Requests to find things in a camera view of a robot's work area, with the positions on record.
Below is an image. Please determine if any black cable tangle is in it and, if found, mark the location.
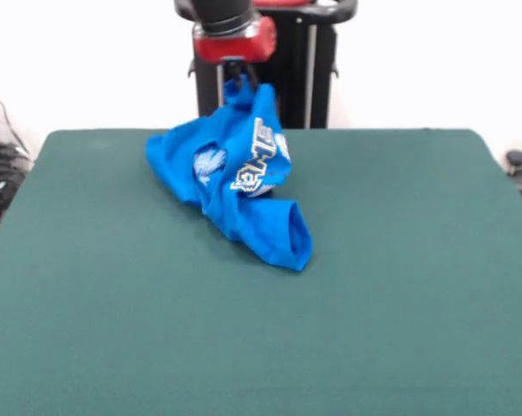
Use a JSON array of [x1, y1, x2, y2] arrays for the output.
[[0, 80, 35, 229]]

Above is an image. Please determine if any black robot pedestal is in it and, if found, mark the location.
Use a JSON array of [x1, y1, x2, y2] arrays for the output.
[[173, 0, 358, 130]]

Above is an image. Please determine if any dark green table cloth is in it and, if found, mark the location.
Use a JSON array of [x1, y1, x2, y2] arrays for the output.
[[0, 127, 522, 416]]

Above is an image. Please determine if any blue printed T-shirt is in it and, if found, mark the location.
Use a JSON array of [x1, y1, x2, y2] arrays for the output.
[[145, 74, 314, 273]]

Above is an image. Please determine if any black office chair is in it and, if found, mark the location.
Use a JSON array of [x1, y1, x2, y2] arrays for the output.
[[505, 149, 522, 218]]

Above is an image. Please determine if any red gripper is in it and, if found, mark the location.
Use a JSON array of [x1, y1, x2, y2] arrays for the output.
[[192, 16, 278, 97]]

